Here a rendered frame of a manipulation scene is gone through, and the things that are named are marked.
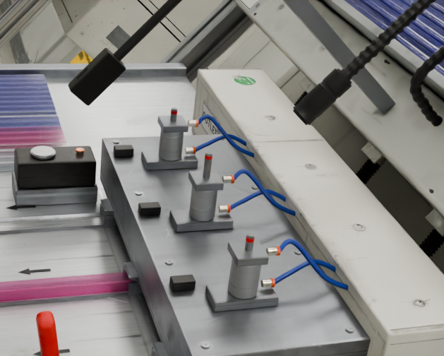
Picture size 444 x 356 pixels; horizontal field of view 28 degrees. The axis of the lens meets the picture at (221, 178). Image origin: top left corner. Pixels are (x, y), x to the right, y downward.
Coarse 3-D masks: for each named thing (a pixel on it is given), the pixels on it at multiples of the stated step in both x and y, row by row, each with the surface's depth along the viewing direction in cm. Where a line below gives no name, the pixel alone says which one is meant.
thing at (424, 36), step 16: (352, 0) 91; (368, 0) 89; (384, 0) 87; (400, 0) 86; (416, 0) 84; (368, 16) 87; (384, 16) 86; (432, 16) 80; (416, 32) 81; (432, 32) 79; (416, 48) 79; (432, 48) 78
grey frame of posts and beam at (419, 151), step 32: (224, 0) 123; (192, 32) 124; (224, 32) 123; (288, 32) 101; (352, 32) 93; (192, 64) 124; (320, 64) 93; (384, 64) 86; (352, 96) 86; (384, 128) 80; (416, 128) 78; (416, 160) 75
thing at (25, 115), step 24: (0, 96) 106; (24, 96) 106; (48, 96) 107; (0, 120) 100; (24, 120) 101; (48, 120) 101; (0, 144) 95; (24, 144) 95; (48, 144) 96; (0, 168) 91
